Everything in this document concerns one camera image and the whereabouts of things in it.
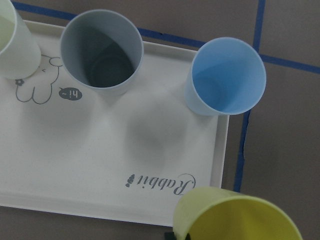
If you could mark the cream plastic cup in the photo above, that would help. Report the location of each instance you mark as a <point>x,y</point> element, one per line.
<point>20,55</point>

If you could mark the blue plastic cup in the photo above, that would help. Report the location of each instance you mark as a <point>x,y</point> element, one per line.
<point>226,77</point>

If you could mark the cream plastic tray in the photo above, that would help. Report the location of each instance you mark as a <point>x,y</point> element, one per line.
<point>65,148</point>

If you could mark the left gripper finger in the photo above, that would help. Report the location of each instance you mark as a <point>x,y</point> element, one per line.
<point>169,236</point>

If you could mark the grey plastic cup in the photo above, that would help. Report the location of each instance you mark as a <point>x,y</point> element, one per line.
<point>103,50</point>

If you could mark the yellow plastic cup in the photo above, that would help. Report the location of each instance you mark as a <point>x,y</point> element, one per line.
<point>210,213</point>

